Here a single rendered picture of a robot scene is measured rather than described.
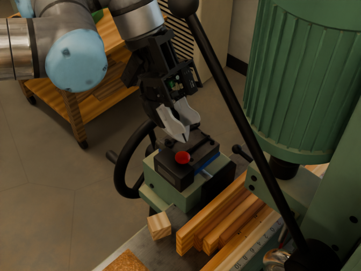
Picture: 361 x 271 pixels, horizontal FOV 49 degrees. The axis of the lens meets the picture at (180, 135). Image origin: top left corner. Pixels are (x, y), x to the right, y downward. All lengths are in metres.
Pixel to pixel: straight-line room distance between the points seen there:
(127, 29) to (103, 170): 1.49
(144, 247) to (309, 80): 0.50
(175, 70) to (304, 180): 0.29
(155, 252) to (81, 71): 0.43
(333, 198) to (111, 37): 1.54
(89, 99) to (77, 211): 0.59
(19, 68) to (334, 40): 0.35
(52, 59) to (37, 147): 1.77
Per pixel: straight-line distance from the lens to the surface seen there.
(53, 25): 0.53
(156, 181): 0.87
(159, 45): 0.65
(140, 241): 0.83
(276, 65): 0.49
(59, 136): 2.27
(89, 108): 2.12
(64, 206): 1.99
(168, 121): 0.70
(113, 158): 1.00
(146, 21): 0.63
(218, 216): 0.79
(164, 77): 0.63
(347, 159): 0.52
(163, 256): 0.81
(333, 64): 0.46
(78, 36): 0.50
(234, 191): 0.81
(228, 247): 0.78
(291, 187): 0.71
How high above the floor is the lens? 1.64
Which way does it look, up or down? 49 degrees down
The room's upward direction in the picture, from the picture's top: straight up
